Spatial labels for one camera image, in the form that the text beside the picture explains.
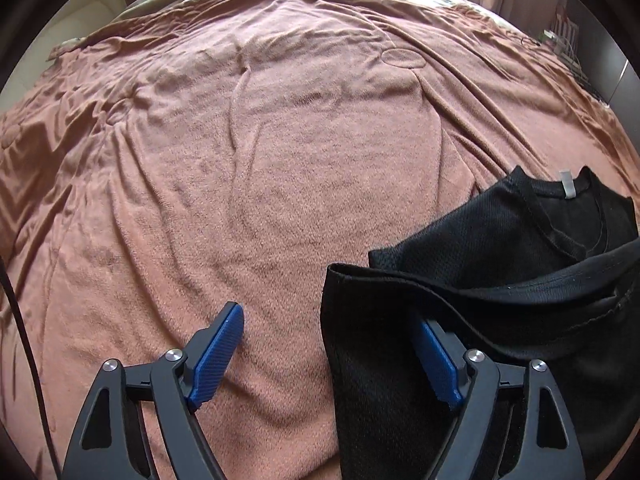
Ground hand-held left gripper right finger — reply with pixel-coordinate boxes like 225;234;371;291
414;316;587;480

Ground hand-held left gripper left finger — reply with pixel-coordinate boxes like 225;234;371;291
60;301;245;480

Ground black mesh shirt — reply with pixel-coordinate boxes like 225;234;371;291
320;164;640;480

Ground brown fleece blanket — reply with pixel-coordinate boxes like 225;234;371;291
0;0;640;480

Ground white items on nightstand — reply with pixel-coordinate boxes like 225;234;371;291
537;10;612;107

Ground cream padded headboard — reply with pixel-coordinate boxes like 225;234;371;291
47;0;153;51

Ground black cable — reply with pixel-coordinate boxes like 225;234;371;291
0;255;63;480

